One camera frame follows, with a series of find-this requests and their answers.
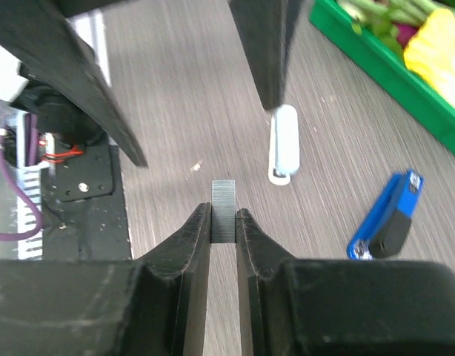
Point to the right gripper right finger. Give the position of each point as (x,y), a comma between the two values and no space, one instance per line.
(271,300)

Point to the long staple strip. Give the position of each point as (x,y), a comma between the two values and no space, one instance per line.
(223,211)

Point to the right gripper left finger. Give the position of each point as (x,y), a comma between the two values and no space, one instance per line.
(170,300)

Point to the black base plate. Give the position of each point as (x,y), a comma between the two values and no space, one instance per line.
(83,205)

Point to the green toy long beans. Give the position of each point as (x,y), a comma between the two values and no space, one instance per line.
(384,17)

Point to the white slotted cable duct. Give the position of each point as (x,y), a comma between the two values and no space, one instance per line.
(29,180)

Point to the yellow white toy cabbage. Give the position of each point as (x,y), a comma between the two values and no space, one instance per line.
(431,53)

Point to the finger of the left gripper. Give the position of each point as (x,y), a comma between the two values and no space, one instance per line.
(39,34)
(266,29)

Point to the green plastic tray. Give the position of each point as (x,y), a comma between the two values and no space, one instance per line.
(422,102)

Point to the light blue small stapler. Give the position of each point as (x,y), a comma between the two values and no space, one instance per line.
(284,152)

